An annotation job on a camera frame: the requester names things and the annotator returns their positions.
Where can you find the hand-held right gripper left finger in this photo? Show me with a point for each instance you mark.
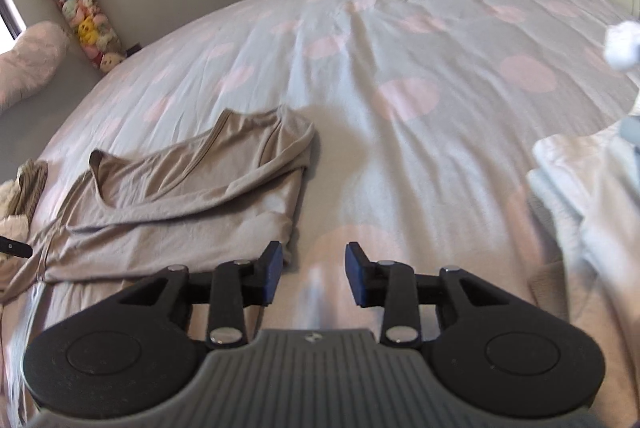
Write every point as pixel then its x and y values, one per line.
pixel 272 270

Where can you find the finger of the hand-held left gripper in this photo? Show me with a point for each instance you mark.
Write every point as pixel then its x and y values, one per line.
pixel 15 248

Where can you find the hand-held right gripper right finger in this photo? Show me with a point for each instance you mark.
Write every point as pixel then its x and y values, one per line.
pixel 355 275

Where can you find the beige shirt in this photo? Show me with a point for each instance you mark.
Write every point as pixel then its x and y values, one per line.
pixel 175 188

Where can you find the stack of folded clothes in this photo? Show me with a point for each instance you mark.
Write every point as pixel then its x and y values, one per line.
pixel 575 173

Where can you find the brown striped garment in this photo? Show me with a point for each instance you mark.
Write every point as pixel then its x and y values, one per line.
pixel 32 188

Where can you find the pink pillow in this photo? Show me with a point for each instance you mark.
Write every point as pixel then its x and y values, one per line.
pixel 30 57

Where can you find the bed with polka dot sheet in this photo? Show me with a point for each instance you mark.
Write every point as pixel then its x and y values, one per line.
pixel 400 57

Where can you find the clear tube of plush toys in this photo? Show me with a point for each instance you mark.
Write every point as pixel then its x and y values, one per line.
pixel 87 22

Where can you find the white blurred cloth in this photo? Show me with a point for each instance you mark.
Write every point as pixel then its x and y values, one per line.
pixel 622 45

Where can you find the dark wall outlet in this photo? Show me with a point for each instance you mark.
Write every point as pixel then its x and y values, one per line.
pixel 132 50

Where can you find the window with dark frame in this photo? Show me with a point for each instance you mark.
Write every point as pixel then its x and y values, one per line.
pixel 7 12

